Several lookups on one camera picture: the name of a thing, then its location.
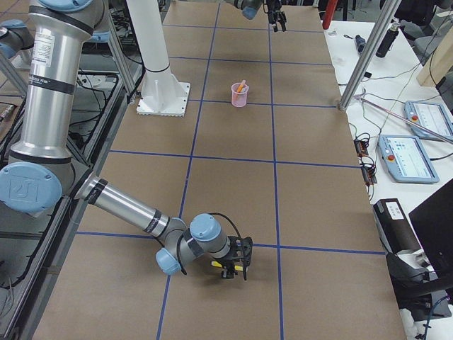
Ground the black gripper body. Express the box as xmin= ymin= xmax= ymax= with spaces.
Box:
xmin=224 ymin=236 xmax=243 ymax=265
xmin=265 ymin=0 xmax=282 ymax=14

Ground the yellow highlighter pen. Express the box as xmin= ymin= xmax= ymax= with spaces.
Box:
xmin=210 ymin=261 xmax=243 ymax=273

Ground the orange highlighter pen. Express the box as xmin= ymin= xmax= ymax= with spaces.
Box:
xmin=236 ymin=79 xmax=246 ymax=93

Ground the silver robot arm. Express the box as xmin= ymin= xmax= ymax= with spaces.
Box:
xmin=1 ymin=1 xmax=253 ymax=279
xmin=226 ymin=0 xmax=287 ymax=32

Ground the pink plastic pen holder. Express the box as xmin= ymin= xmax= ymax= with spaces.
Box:
xmin=231 ymin=83 xmax=249 ymax=108

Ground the red cylinder bottle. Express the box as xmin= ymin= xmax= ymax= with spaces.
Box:
xmin=322 ymin=0 xmax=338 ymax=30

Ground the folded blue umbrella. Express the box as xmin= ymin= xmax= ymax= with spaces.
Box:
xmin=355 ymin=35 xmax=366 ymax=55

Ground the black water bottle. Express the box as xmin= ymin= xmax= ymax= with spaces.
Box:
xmin=375 ymin=22 xmax=401 ymax=58

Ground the black cardboard box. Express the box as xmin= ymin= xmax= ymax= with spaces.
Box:
xmin=373 ymin=198 xmax=421 ymax=255

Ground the far blue teach pendant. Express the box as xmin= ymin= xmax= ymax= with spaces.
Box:
xmin=404 ymin=101 xmax=452 ymax=140

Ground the blue teach pendant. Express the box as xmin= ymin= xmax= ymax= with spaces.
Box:
xmin=404 ymin=101 xmax=452 ymax=140
xmin=378 ymin=135 xmax=440 ymax=184

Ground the near blue teach pendant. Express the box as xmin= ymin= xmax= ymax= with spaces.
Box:
xmin=378 ymin=135 xmax=440 ymax=184

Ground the black computer monitor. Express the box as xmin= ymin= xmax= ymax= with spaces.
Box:
xmin=409 ymin=180 xmax=452 ymax=276

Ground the metal grabber stick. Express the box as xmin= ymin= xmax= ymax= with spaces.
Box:
xmin=353 ymin=88 xmax=453 ymax=143

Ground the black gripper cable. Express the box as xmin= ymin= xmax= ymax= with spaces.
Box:
xmin=176 ymin=212 xmax=248 ymax=276

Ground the aluminium frame post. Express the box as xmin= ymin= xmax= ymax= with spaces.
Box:
xmin=338 ymin=0 xmax=401 ymax=111

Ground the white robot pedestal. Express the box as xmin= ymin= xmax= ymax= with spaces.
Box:
xmin=127 ymin=0 xmax=190 ymax=117

